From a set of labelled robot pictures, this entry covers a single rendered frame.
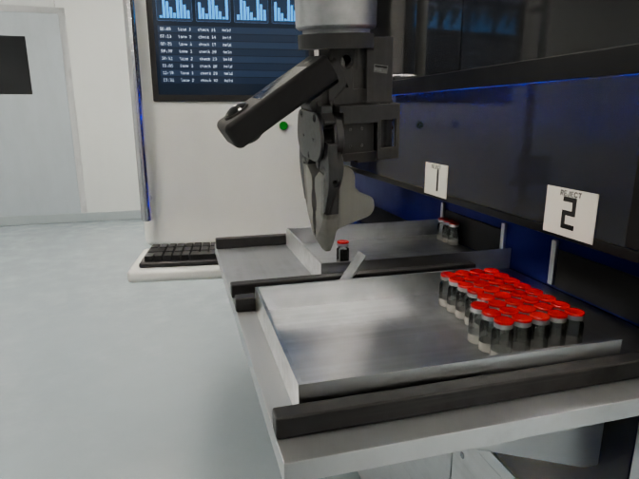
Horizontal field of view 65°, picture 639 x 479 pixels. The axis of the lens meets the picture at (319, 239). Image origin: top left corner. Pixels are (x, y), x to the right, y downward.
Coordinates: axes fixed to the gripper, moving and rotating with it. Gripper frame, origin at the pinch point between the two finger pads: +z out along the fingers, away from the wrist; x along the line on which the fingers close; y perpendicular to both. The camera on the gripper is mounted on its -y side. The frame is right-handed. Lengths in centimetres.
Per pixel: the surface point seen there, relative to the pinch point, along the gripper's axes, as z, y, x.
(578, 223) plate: 1.6, 32.2, -2.8
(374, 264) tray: 13.2, 16.0, 20.1
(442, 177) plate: 2.9, 34.3, 30.3
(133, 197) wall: 122, -33, 532
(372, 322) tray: 13.8, 8.3, 4.3
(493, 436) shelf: 13.2, 9.1, -18.7
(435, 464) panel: 60, 31, 22
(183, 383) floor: 114, -13, 148
